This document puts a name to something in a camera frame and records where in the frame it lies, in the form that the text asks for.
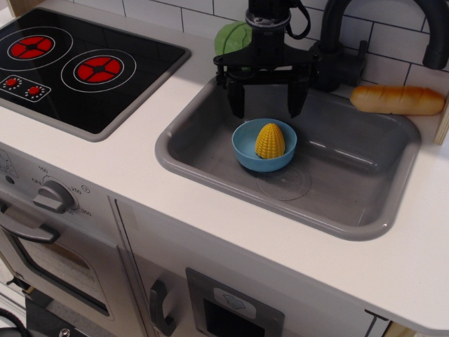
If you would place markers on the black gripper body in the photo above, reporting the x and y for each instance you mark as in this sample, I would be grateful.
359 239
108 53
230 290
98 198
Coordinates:
267 60

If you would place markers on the grey oven knob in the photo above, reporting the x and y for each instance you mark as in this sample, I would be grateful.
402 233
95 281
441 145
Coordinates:
52 196

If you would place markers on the grey oven door handle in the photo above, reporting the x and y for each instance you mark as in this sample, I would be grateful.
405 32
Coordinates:
23 226

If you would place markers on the black toy faucet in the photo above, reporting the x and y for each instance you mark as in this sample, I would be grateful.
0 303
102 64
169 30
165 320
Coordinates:
381 42

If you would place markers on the grey dispenser panel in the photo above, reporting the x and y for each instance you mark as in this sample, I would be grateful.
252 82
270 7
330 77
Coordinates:
220 310

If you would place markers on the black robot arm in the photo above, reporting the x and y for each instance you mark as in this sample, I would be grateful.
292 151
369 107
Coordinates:
273 15

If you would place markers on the green toy cabbage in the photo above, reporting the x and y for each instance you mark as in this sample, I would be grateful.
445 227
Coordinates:
232 38

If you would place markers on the blue plastic bowl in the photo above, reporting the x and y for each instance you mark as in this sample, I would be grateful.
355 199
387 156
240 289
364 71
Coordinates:
244 138

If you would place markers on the black toy stovetop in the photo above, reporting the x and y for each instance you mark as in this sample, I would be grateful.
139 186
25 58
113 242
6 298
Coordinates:
79 76

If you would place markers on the grey toy sink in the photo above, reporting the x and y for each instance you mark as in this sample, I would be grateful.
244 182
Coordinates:
348 172

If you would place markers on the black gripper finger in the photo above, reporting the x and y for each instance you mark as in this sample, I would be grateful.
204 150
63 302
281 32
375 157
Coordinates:
297 93
236 98

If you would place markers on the toy oven door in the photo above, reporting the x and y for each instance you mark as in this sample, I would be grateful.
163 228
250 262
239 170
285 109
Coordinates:
82 270

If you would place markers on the yellow toy corn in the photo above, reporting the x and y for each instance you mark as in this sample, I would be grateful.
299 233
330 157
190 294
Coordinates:
270 142

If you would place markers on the grey cabinet door handle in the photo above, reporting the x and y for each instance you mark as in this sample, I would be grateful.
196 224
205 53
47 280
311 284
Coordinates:
157 295

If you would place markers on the toy bread loaf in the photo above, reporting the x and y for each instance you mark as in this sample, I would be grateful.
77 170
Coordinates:
403 100

